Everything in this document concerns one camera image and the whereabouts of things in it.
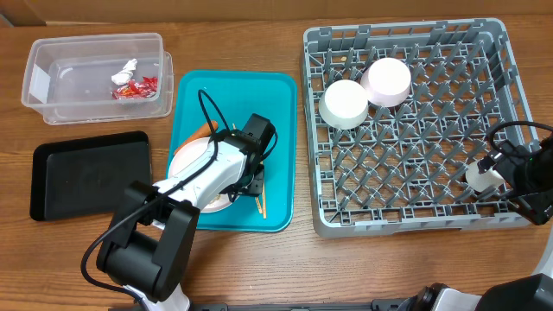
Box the white bowl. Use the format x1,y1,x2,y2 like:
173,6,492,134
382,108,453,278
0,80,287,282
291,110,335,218
319,79,368,130

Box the red snack wrapper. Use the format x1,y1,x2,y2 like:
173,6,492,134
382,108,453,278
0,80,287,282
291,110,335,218
111,77,158,99

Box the white tissue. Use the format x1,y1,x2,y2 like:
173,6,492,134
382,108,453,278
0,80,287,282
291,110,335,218
111,59,137,86

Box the pink bowl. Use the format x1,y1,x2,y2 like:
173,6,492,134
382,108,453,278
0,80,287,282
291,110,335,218
360,58,411,108

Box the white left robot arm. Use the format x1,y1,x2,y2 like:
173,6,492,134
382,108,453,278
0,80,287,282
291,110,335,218
93,114,277,310

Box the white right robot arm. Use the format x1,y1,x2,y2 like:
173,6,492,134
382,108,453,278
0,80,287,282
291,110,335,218
475,136,552,311

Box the grey dishwasher rack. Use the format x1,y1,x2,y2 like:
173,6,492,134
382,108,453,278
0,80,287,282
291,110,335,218
302,18,539,238

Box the left wooden chopstick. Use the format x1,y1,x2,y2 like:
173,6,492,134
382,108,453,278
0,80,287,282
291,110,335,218
232,123,263,214

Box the wooden chopstick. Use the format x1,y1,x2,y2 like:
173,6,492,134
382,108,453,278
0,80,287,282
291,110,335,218
261,183,267,219
232,123,263,214

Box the right wooden chopstick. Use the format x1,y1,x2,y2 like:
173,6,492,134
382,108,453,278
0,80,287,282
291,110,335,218
261,183,267,219

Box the white cup in rack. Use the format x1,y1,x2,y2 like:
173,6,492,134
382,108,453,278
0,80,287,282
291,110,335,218
465,162,505,193

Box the orange carrot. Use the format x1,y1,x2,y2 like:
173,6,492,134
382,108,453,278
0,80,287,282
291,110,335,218
174,120,219,155

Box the white plate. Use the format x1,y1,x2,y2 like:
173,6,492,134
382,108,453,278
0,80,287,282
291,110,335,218
168,137,232,213

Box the teal serving tray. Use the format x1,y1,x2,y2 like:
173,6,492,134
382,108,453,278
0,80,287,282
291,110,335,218
168,70,297,232

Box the clear plastic bin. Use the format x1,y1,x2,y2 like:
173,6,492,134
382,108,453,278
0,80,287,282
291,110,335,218
21,33,174,125

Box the black plastic tray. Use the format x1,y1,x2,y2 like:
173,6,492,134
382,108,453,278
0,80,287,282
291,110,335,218
29,131,152,221

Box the black base bar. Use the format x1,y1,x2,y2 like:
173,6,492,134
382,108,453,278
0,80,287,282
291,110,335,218
107,297,424,311

